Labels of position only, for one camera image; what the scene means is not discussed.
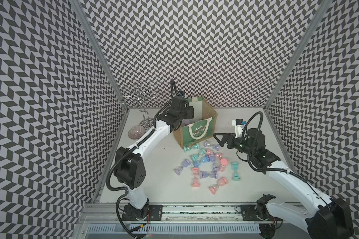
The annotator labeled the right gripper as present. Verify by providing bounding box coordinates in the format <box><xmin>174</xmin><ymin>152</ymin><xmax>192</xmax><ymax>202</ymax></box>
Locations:
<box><xmin>213</xmin><ymin>132</ymin><xmax>255</xmax><ymax>155</ymax></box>

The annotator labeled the green canvas Christmas bag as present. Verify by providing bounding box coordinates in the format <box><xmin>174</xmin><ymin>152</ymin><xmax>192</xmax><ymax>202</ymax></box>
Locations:
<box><xmin>174</xmin><ymin>97</ymin><xmax>218</xmax><ymax>149</ymax></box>

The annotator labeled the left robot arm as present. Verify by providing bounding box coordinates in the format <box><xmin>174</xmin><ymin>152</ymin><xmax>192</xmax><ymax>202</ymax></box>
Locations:
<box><xmin>106</xmin><ymin>80</ymin><xmax>194</xmax><ymax>220</ymax></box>

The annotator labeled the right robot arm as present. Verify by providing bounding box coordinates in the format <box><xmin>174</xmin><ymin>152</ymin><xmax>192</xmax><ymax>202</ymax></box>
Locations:
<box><xmin>213</xmin><ymin>112</ymin><xmax>354</xmax><ymax>239</ymax></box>

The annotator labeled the purple hourglass by bag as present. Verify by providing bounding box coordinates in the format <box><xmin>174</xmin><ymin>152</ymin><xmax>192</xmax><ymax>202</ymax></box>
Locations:
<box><xmin>204</xmin><ymin>140</ymin><xmax>220</xmax><ymax>151</ymax></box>

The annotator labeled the pink hourglass upright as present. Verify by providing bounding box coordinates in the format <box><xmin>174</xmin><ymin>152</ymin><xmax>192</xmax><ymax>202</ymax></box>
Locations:
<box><xmin>218</xmin><ymin>158</ymin><xmax>228</xmax><ymax>172</ymax></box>

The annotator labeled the pink hourglass centre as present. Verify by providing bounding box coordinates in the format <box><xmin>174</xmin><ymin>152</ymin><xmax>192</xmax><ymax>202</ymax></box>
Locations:
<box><xmin>206</xmin><ymin>149</ymin><xmax>223</xmax><ymax>160</ymax></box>

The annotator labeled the blue hourglass centre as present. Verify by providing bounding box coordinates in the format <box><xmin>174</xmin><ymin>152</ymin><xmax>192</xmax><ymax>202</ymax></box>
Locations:
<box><xmin>193</xmin><ymin>155</ymin><xmax>209</xmax><ymax>167</ymax></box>

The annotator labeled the green hourglass by bag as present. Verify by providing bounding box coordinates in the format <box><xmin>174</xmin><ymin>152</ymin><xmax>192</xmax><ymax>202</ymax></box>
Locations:
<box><xmin>183</xmin><ymin>143</ymin><xmax>200</xmax><ymax>152</ymax></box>

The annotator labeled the green hourglass right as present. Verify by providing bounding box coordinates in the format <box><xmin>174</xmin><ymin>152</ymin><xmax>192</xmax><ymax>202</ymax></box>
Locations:
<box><xmin>231</xmin><ymin>162</ymin><xmax>241</xmax><ymax>181</ymax></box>

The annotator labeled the green hourglass centre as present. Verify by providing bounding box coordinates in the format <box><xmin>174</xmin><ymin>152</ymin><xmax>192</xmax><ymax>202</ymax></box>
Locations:
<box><xmin>190</xmin><ymin>148</ymin><xmax>206</xmax><ymax>162</ymax></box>

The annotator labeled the pink hourglass left front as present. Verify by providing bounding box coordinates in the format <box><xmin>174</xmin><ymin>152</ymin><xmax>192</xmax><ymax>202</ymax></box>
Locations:
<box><xmin>191</xmin><ymin>167</ymin><xmax>200</xmax><ymax>187</ymax></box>

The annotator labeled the pink glass bowl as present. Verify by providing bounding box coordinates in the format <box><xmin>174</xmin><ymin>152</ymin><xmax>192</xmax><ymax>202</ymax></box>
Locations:
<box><xmin>128</xmin><ymin>125</ymin><xmax>146</xmax><ymax>140</ymax></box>

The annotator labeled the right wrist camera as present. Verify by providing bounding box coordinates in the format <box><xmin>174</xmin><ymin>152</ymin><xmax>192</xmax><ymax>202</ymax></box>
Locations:
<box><xmin>231</xmin><ymin>119</ymin><xmax>247</xmax><ymax>138</ymax></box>

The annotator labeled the silver wire stand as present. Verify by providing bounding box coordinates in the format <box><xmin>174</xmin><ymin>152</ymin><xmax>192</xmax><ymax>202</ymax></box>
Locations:
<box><xmin>119</xmin><ymin>81</ymin><xmax>157</xmax><ymax>131</ymax></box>

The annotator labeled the metal base rail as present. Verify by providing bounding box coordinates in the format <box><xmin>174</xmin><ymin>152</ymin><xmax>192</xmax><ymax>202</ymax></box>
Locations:
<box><xmin>77</xmin><ymin>203</ymin><xmax>330</xmax><ymax>224</ymax></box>

